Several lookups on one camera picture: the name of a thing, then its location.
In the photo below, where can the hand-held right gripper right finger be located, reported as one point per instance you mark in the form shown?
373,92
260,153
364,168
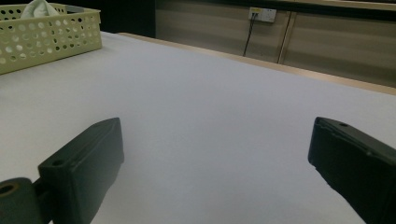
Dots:
358,168

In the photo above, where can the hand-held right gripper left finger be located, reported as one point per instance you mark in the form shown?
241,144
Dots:
84,168

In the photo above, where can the white table cover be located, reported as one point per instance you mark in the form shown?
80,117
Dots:
202,118

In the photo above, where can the white wall socket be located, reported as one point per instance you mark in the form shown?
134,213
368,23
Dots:
263,14

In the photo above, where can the yellow perforated plastic basket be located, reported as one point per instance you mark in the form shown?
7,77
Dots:
46,40

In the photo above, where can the light green baby shirt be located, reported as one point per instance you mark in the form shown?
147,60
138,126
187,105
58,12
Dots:
39,9

